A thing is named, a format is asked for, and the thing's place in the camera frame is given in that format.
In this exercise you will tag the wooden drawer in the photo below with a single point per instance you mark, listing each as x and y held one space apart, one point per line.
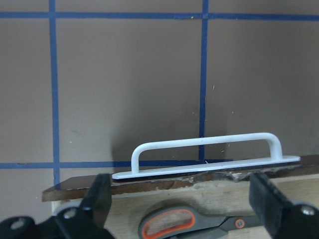
212 192

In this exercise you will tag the grey orange handled scissors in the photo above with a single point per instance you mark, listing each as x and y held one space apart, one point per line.
185 222

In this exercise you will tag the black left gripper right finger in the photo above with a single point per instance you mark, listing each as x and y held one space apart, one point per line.
281 217

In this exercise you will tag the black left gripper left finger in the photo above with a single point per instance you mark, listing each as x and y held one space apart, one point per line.
85 221

